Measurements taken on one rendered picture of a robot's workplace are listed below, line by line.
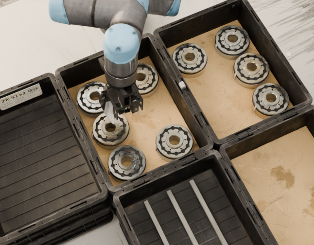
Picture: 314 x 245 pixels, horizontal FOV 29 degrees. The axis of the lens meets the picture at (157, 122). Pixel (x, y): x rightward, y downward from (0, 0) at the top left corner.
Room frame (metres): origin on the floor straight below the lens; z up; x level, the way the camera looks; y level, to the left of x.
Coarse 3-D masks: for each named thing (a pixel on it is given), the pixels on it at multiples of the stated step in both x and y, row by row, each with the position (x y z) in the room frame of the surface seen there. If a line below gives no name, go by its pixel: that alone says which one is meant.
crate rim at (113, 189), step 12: (144, 36) 0.97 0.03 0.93; (156, 48) 0.93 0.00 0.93; (84, 60) 0.90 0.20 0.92; (60, 72) 0.86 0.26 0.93; (168, 72) 0.85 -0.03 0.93; (60, 84) 0.82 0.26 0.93; (72, 108) 0.75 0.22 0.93; (192, 108) 0.74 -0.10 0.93; (84, 132) 0.68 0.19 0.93; (204, 132) 0.67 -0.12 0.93; (96, 156) 0.61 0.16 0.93; (192, 156) 0.60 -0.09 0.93; (156, 168) 0.57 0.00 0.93; (168, 168) 0.57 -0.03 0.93; (108, 180) 0.54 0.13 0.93; (132, 180) 0.54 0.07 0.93
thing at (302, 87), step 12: (228, 0) 1.09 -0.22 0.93; (204, 12) 1.05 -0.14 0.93; (252, 12) 1.05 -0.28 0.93; (168, 24) 1.01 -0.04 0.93; (156, 36) 0.97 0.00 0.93; (276, 48) 0.93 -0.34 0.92; (168, 60) 0.89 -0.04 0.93; (300, 84) 0.80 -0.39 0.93; (192, 96) 0.77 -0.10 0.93; (300, 108) 0.73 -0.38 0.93; (204, 120) 0.70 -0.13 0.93; (264, 120) 0.70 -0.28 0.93; (216, 144) 0.63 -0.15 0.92
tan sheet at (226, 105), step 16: (208, 32) 1.05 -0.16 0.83; (208, 48) 0.99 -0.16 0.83; (208, 64) 0.93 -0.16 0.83; (224, 64) 0.93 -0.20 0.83; (192, 80) 0.88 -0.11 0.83; (208, 80) 0.88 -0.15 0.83; (224, 80) 0.88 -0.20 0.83; (272, 80) 0.87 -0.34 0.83; (208, 96) 0.83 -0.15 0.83; (224, 96) 0.82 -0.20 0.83; (240, 96) 0.82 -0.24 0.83; (208, 112) 0.77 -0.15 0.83; (224, 112) 0.77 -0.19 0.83; (240, 112) 0.77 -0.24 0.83; (224, 128) 0.72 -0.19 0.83; (240, 128) 0.72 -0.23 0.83
